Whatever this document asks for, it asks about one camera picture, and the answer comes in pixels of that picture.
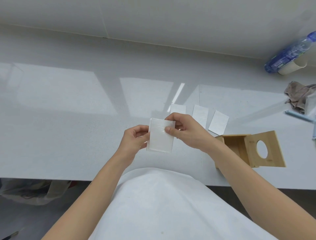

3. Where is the person's right forearm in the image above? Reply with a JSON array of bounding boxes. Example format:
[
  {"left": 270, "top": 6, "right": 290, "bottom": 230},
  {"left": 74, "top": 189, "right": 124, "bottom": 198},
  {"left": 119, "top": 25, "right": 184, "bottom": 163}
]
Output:
[{"left": 202, "top": 141, "right": 316, "bottom": 240}]

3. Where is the white paper cup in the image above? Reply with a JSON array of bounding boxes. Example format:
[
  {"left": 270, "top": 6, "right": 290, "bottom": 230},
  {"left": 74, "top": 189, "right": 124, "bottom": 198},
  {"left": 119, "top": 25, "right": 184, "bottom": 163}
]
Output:
[{"left": 277, "top": 56, "right": 308, "bottom": 75}]

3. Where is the translucent plastic bag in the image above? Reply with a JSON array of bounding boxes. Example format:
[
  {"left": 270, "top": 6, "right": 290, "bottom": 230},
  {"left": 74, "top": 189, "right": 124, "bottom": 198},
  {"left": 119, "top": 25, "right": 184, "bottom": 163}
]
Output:
[{"left": 0, "top": 179, "right": 72, "bottom": 206}]

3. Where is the person's left forearm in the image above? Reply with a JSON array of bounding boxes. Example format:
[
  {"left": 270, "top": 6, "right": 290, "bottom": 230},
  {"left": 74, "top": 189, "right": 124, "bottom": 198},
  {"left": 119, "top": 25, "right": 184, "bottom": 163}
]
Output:
[{"left": 41, "top": 148, "right": 139, "bottom": 240}]

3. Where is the clear water bottle blue label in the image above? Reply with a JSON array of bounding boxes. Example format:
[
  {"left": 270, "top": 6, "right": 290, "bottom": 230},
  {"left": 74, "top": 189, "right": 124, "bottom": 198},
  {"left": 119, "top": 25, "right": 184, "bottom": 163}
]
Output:
[{"left": 264, "top": 31, "right": 316, "bottom": 74}]

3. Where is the white tissue packet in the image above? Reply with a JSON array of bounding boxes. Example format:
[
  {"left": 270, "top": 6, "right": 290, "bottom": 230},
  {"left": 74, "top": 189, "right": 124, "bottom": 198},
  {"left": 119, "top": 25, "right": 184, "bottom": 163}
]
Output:
[
  {"left": 146, "top": 118, "right": 176, "bottom": 154},
  {"left": 192, "top": 105, "right": 209, "bottom": 129},
  {"left": 208, "top": 110, "right": 229, "bottom": 136},
  {"left": 170, "top": 104, "right": 186, "bottom": 121}
]

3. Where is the clear plastic bag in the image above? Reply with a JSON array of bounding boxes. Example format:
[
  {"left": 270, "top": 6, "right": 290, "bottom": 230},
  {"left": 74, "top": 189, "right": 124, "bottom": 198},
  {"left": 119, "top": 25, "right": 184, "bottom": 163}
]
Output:
[{"left": 304, "top": 94, "right": 316, "bottom": 117}]

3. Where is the grey crumpled cloth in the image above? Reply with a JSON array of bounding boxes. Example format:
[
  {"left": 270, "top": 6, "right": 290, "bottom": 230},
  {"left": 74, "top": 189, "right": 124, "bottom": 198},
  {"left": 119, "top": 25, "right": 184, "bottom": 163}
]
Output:
[{"left": 284, "top": 81, "right": 316, "bottom": 114}]

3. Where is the person's right hand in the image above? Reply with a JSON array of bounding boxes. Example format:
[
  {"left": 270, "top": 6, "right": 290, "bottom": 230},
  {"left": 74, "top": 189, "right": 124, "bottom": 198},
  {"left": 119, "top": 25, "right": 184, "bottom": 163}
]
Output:
[{"left": 164, "top": 112, "right": 218, "bottom": 153}]

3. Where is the person's left hand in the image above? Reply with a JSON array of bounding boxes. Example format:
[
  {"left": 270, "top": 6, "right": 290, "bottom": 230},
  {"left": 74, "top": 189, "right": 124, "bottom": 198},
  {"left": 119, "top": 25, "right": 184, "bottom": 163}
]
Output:
[{"left": 118, "top": 125, "right": 150, "bottom": 161}]

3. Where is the wooden tissue box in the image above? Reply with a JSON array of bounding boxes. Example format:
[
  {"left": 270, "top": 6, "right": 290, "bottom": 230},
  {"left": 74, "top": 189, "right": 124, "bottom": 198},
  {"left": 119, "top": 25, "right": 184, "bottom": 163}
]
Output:
[{"left": 214, "top": 131, "right": 286, "bottom": 169}]

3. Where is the light blue pen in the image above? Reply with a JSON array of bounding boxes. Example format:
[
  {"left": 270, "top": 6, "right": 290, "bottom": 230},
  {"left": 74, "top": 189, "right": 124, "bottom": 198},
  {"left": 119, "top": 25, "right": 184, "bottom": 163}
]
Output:
[{"left": 285, "top": 110, "right": 316, "bottom": 123}]

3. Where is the person's white shirt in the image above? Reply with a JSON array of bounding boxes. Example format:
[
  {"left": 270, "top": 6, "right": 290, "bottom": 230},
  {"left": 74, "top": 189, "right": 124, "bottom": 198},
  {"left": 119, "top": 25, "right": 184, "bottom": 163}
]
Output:
[{"left": 88, "top": 167, "right": 279, "bottom": 240}]

